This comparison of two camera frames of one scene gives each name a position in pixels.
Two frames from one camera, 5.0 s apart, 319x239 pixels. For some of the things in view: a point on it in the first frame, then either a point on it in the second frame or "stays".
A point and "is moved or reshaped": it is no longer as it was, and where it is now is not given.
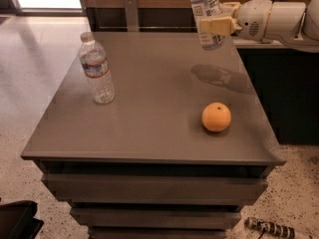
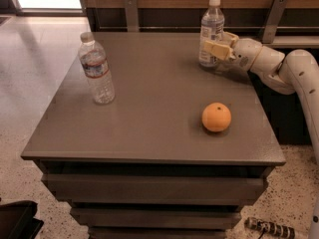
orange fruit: (216, 117) stays
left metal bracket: (132, 13) stays
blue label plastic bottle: (205, 3) is moved or reshaped
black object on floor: (17, 220) stays
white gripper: (251, 20) to (245, 54)
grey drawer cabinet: (145, 165) stays
